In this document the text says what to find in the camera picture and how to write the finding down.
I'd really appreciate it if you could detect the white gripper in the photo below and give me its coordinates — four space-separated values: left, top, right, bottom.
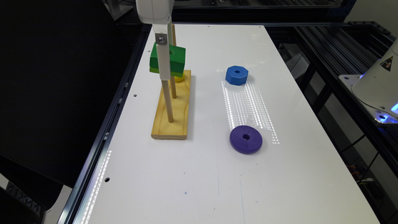
136 0 173 81

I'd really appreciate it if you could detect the green square block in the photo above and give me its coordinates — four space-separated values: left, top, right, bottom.
149 43 186 77

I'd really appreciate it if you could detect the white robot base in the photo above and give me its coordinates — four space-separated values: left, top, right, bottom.
339 42 397 125

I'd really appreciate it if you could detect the blue octagonal block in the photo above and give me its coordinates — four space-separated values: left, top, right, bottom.
225 65 249 86

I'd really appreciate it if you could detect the rear wooden peg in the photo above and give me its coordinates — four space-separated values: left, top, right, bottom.
172 24 177 46

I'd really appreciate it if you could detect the wooden peg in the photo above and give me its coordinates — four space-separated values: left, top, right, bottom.
169 76 177 99
161 80 174 123
172 24 177 46

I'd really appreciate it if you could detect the front wooden peg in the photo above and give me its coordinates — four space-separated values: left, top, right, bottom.
161 80 174 123

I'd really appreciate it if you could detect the middle wooden peg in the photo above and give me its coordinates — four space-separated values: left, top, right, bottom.
169 76 177 99

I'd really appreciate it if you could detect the wooden peg board base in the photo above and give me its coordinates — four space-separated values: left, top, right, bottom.
151 70 192 140

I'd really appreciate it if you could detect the purple round disc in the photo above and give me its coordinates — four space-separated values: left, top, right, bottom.
229 125 263 154

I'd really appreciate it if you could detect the black aluminium frame rack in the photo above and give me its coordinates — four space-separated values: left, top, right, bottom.
267 21 398 175

